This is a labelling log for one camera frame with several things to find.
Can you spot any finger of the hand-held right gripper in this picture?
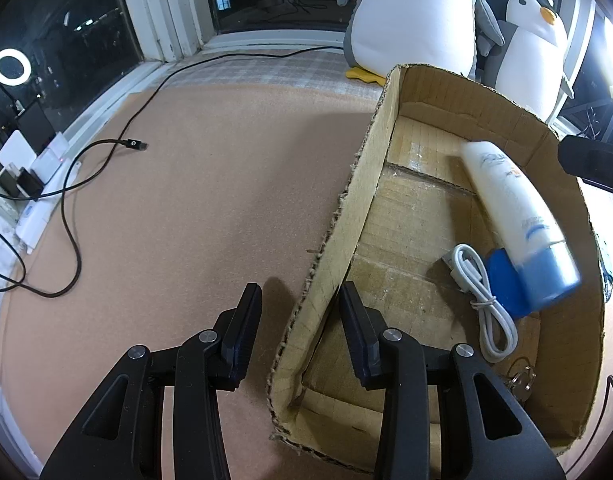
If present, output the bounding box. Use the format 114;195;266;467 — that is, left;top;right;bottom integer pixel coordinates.
557;135;613;193

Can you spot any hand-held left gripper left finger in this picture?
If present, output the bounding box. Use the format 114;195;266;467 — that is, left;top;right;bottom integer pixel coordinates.
39;282;263;480

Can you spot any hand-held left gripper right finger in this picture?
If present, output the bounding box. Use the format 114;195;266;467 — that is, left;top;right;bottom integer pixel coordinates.
339;281;565;480

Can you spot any white lotion tube blue cap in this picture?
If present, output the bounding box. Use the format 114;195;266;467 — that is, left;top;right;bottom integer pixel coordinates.
459;140;582;311

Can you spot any white usb cable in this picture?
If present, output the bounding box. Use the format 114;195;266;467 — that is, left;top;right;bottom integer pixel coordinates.
443;244;518;364

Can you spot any brown cardboard box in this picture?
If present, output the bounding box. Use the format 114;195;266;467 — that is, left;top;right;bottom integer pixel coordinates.
269;63;607;461

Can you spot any blue round tin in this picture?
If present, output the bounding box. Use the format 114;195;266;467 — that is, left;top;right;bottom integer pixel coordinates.
487;249;532;318

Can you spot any metal key ring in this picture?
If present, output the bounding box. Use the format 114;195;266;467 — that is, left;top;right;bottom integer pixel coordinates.
507;366;537;403

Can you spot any small penguin plush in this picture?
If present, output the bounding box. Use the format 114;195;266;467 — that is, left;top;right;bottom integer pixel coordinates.
484;0;577;123

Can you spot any large penguin plush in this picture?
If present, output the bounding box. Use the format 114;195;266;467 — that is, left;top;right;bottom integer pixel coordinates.
335;0;505;86

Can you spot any white power strip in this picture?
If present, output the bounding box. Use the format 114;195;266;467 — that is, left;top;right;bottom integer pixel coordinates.
14;160;82;256

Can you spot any black power adapter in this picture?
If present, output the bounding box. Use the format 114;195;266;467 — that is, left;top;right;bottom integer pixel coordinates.
16;167;46;197

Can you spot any black cable with plug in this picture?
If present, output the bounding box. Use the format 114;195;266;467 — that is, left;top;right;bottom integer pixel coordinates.
0;137;150;298

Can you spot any long black cable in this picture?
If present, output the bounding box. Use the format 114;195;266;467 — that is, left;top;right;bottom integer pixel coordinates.
0;46;347;201

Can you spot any white wall adapter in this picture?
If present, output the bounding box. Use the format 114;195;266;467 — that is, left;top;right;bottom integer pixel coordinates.
0;130;38;167

